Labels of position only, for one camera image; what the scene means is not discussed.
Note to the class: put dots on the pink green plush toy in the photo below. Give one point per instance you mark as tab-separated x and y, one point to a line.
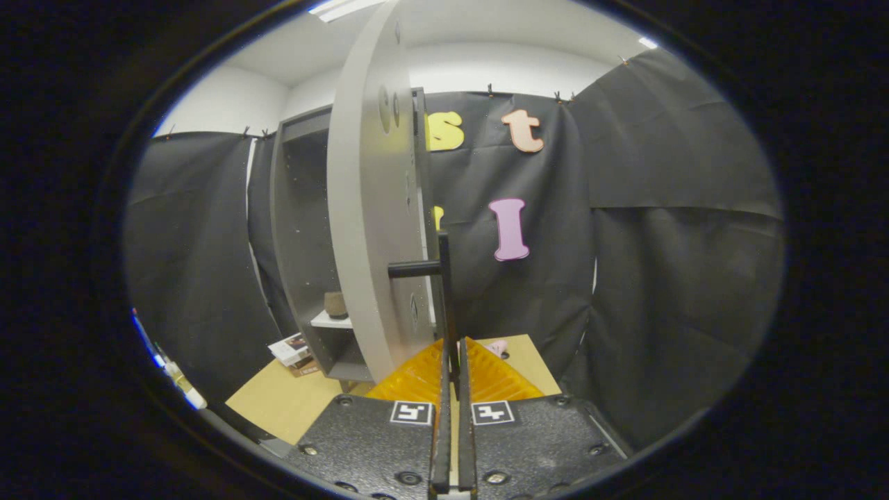
497	347

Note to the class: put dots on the brown fuzzy slipper shoe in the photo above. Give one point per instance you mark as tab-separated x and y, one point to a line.
337	304

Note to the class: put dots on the black backdrop cloth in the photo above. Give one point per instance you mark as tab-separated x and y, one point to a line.
660	278

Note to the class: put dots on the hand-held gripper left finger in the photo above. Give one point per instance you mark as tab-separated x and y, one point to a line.
440	430

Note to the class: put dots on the stack of books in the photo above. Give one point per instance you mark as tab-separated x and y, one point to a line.
293	349

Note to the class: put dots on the colourful items pile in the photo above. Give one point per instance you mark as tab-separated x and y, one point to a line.
177	378

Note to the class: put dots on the long ceiling light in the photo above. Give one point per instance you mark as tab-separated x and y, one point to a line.
344	8

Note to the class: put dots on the small ceiling light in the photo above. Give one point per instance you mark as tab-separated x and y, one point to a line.
647	43

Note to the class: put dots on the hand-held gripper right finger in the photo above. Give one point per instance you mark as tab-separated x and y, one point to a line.
467	430

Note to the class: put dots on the grey shoe cabinet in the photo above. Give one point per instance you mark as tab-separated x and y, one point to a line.
298	208

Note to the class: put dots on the grey shoe cabinet door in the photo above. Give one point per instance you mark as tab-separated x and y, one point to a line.
368	208

